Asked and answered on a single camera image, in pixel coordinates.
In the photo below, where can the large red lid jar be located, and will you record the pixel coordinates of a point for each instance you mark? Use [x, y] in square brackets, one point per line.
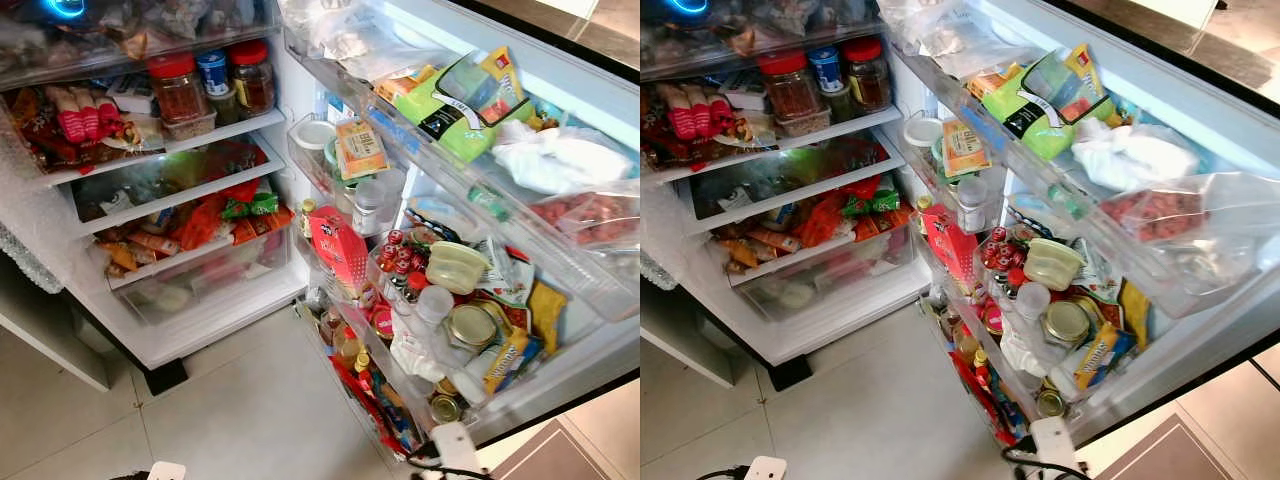
[787, 90]
[178, 92]

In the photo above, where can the orange snack bag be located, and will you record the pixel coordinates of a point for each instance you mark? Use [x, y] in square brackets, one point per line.
[205, 222]
[822, 220]

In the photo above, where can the small gold can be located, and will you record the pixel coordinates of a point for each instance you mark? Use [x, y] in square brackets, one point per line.
[1051, 403]
[447, 407]

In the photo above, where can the bagged pink meat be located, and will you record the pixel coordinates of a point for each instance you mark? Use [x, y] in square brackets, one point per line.
[590, 218]
[1155, 213]

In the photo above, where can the orange printed packet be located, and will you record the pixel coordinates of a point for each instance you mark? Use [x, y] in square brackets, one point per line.
[361, 150]
[965, 148]

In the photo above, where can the white open fridge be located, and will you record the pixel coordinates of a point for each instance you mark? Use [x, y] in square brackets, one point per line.
[200, 335]
[830, 335]

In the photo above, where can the pink sausage pack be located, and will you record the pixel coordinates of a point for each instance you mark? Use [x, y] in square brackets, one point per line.
[700, 112]
[85, 115]

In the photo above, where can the red carton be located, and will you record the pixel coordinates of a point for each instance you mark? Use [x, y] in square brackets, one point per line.
[947, 245]
[338, 250]

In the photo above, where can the clear lidded food box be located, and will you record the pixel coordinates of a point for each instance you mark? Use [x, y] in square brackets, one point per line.
[190, 125]
[800, 122]

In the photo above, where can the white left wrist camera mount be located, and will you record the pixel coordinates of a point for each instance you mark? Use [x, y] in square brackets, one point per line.
[167, 471]
[766, 469]

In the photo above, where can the small clear plastic bottle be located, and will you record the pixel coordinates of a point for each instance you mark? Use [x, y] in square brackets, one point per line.
[368, 208]
[973, 205]

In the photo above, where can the gold lid glass jar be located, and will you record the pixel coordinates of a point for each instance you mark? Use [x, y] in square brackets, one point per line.
[470, 326]
[1066, 323]

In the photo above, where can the small green packet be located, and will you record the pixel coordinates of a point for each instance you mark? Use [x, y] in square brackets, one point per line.
[250, 205]
[868, 202]

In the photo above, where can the cream plastic container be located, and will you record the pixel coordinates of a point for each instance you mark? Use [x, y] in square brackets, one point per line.
[458, 268]
[1053, 264]

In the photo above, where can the clear crisper drawer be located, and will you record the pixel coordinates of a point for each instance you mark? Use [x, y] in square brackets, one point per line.
[200, 285]
[825, 282]

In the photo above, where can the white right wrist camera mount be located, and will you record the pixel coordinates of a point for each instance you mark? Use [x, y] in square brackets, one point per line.
[456, 448]
[1055, 445]

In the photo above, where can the blue drink can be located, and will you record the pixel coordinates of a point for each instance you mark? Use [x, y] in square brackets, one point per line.
[213, 72]
[826, 68]

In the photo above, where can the black fridge foot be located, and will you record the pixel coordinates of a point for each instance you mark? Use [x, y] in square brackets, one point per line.
[790, 373]
[166, 377]

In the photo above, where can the white low cabinet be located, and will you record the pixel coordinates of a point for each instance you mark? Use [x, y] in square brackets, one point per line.
[50, 340]
[685, 345]

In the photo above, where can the yellow blue snack packet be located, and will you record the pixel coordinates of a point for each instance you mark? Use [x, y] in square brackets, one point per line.
[1096, 355]
[506, 358]

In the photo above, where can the brown wooden panel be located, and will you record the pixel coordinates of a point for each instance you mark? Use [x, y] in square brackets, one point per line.
[1190, 430]
[580, 440]

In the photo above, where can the clear plastic bag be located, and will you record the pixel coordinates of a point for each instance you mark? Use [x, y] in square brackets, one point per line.
[950, 30]
[350, 35]

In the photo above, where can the dark red lid jar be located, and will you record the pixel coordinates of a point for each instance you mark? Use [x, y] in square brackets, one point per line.
[866, 75]
[252, 80]

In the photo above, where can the red capped small bottles pack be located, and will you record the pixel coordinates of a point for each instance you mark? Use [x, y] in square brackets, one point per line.
[1003, 250]
[398, 252]

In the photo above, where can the clear white cap bottle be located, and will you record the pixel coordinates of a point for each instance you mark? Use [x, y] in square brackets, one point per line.
[433, 305]
[1030, 302]

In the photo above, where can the white plastic bag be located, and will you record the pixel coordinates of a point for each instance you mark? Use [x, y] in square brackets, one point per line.
[560, 160]
[1135, 155]

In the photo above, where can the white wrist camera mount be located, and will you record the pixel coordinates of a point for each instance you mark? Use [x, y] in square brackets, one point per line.
[766, 469]
[167, 471]
[456, 448]
[1055, 445]

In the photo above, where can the green snack bag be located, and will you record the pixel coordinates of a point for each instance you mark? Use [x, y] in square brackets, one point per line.
[455, 115]
[1050, 110]

